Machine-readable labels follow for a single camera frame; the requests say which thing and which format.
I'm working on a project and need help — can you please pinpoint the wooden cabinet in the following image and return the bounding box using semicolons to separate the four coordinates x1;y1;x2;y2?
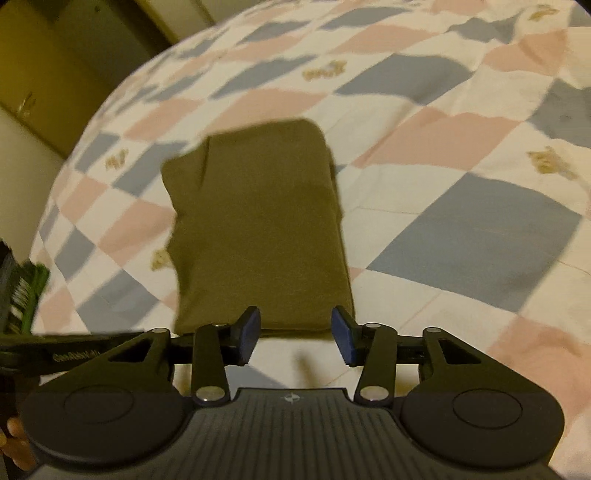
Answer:
0;0;218;160

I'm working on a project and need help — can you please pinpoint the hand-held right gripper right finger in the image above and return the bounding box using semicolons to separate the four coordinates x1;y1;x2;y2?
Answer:
331;305;488;408

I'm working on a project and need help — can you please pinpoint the patchwork bear print blanket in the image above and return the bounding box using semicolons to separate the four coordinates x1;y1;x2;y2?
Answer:
28;0;591;480

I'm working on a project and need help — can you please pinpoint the person's left hand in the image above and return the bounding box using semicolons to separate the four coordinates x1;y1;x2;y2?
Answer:
0;415;37;470

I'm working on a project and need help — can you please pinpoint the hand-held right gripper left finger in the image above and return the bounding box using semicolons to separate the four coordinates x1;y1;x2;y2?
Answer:
99;305;262;408

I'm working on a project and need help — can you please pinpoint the olive green garment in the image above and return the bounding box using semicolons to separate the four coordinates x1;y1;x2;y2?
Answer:
160;119;355;337

